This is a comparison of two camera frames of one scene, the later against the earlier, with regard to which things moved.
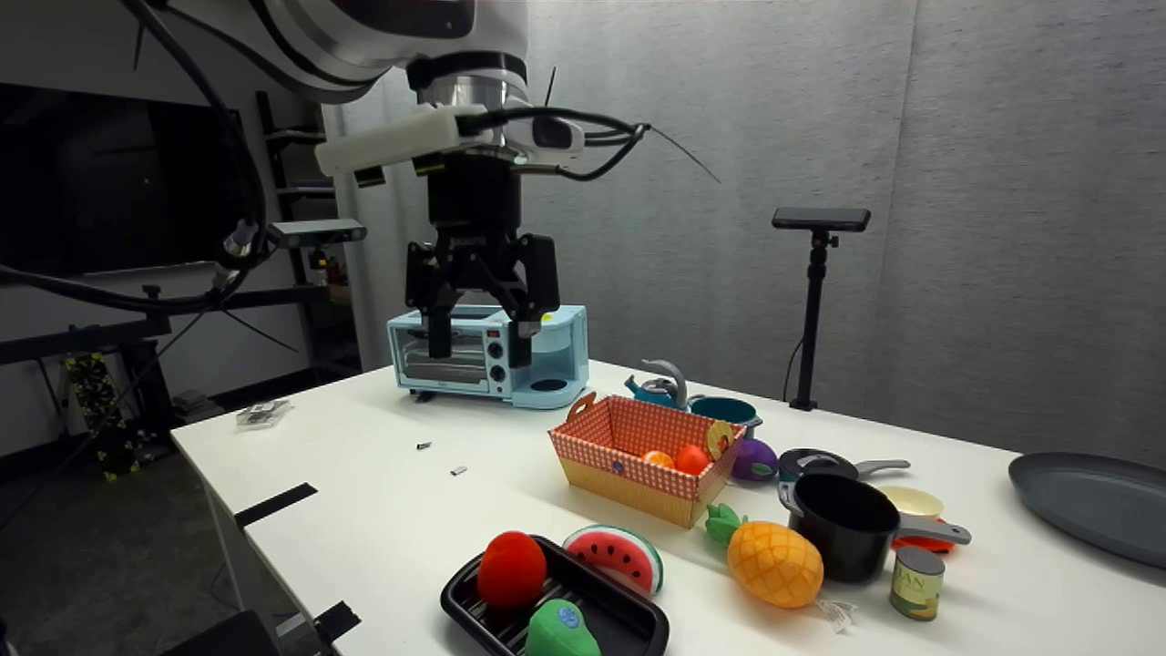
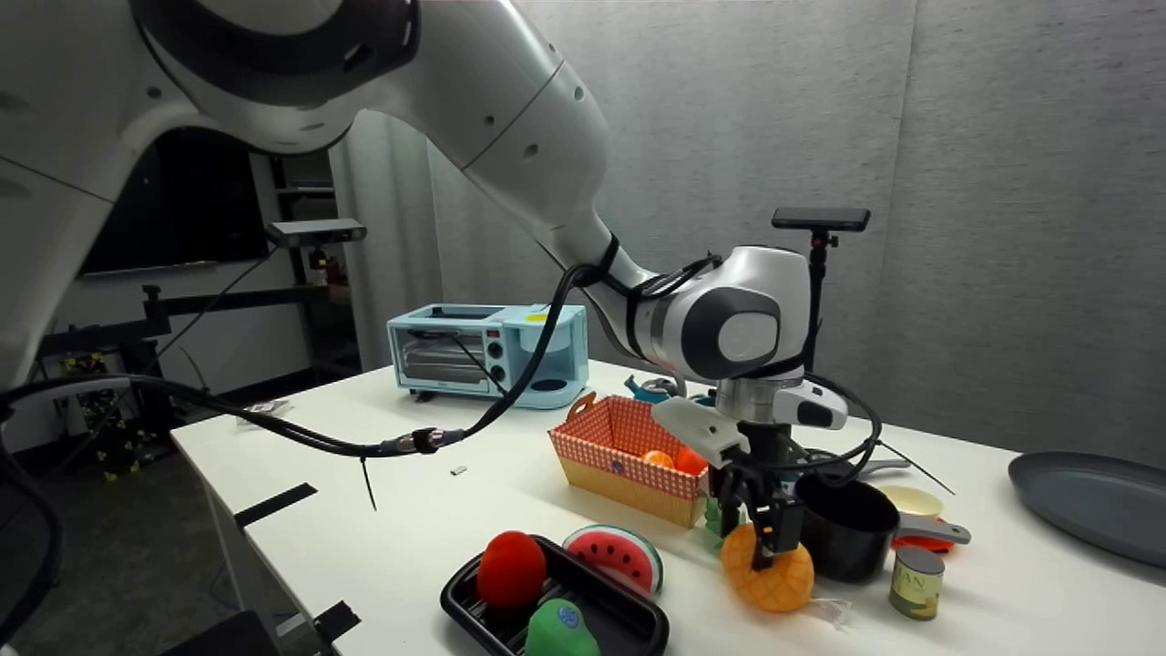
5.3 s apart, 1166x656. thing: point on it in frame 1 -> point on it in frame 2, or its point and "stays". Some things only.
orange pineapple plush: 772,558 stays
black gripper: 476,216 -> 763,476
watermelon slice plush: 625,556 stays
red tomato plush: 691,460 stays
